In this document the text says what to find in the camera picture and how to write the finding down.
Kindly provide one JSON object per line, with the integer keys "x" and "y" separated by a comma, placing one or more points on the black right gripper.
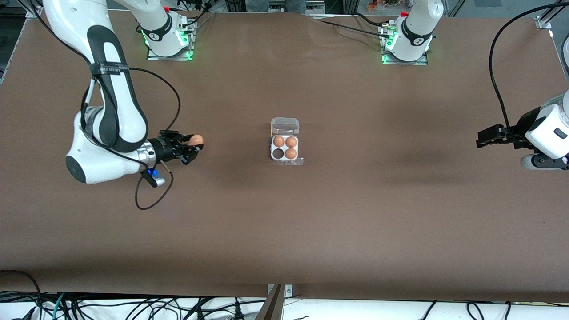
{"x": 162, "y": 149}

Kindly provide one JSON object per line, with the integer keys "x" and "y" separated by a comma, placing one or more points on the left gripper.
{"x": 518, "y": 131}

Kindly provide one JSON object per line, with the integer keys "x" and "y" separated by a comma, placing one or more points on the brown egg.
{"x": 278, "y": 141}
{"x": 291, "y": 142}
{"x": 290, "y": 154}
{"x": 196, "y": 139}

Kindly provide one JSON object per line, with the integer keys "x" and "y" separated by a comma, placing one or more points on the clear plastic egg box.
{"x": 284, "y": 125}

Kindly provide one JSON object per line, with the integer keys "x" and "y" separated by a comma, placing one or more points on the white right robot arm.
{"x": 91, "y": 166}

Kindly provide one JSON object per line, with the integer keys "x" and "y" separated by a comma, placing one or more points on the orange background item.
{"x": 372, "y": 5}

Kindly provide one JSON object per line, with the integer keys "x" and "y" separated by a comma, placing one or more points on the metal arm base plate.
{"x": 422, "y": 63}
{"x": 153, "y": 57}

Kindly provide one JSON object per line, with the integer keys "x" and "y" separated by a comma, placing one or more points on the metal table edge bracket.
{"x": 289, "y": 291}

